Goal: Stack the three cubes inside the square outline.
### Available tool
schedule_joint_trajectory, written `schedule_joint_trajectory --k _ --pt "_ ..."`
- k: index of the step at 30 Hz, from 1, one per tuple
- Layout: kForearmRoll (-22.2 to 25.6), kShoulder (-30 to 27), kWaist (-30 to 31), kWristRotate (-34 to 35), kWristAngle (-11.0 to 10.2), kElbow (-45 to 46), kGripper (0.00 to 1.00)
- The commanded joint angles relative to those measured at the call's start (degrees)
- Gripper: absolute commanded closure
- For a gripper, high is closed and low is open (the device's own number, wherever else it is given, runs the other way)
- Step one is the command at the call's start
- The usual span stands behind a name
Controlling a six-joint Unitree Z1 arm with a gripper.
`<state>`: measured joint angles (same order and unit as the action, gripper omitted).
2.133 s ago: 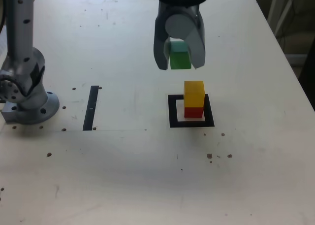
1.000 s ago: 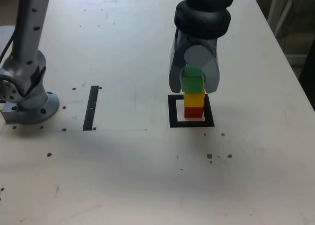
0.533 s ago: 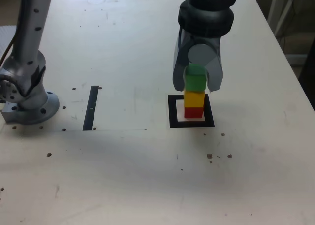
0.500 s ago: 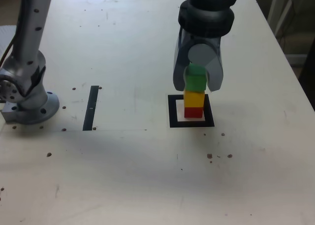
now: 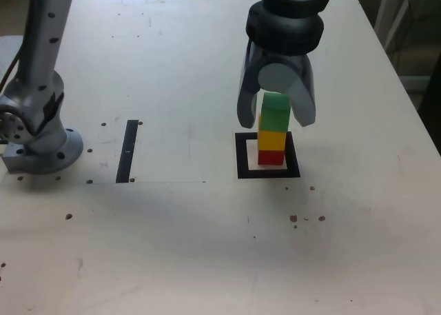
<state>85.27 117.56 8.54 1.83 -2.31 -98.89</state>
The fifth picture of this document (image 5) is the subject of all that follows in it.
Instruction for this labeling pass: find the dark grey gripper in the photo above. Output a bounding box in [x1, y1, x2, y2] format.
[236, 41, 317, 130]

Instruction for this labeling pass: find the green cube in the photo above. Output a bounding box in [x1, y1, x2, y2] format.
[260, 92, 289, 133]

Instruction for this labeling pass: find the yellow cube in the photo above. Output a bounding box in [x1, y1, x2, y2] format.
[258, 114, 287, 152]

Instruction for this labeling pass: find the red cube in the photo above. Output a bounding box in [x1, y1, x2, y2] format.
[258, 149, 286, 166]

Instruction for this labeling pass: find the black tape square outline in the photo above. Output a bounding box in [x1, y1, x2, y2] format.
[234, 131, 301, 180]

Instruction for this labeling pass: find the black tape strip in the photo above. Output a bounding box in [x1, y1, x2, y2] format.
[115, 119, 139, 184]

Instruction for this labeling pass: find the white metal frame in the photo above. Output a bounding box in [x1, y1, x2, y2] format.
[373, 0, 441, 54]

